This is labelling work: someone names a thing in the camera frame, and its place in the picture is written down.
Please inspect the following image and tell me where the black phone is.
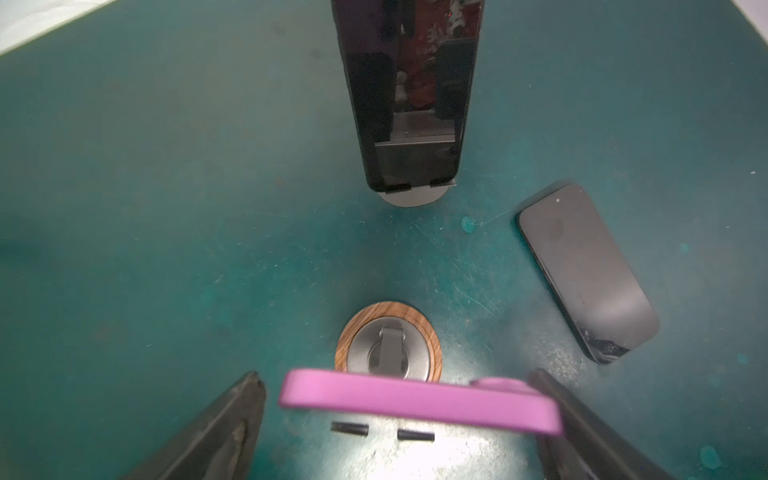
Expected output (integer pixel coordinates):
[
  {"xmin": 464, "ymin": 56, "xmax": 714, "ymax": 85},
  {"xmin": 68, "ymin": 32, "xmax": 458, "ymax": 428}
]
[{"xmin": 517, "ymin": 183, "xmax": 660, "ymax": 365}]

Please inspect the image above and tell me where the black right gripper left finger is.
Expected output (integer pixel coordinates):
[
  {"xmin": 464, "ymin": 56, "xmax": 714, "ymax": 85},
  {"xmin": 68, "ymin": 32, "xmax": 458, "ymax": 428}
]
[{"xmin": 124, "ymin": 371, "xmax": 267, "ymax": 479}]

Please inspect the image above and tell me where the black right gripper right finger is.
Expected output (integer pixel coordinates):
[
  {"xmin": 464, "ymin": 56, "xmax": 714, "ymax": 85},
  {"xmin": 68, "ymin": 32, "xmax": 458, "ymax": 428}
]
[{"xmin": 530, "ymin": 369, "xmax": 671, "ymax": 479}]

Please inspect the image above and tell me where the black phone far stand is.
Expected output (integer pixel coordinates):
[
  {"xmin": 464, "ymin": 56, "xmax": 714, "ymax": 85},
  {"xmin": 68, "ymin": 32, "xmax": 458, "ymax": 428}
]
[{"xmin": 331, "ymin": 0, "xmax": 483, "ymax": 194}]

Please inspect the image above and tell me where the phone with pink case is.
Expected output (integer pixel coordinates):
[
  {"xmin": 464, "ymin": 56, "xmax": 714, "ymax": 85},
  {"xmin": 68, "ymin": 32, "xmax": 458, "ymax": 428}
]
[{"xmin": 278, "ymin": 369, "xmax": 564, "ymax": 436}]

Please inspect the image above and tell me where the wood ring phone stand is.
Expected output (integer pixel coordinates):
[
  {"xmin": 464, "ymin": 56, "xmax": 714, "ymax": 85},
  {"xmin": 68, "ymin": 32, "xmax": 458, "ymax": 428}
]
[{"xmin": 334, "ymin": 301, "xmax": 443, "ymax": 382}]

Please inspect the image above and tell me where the grey round-base phone stand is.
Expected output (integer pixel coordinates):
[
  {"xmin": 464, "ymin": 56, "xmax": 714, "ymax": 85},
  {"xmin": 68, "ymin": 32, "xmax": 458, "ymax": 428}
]
[{"xmin": 378, "ymin": 180, "xmax": 456, "ymax": 208}]

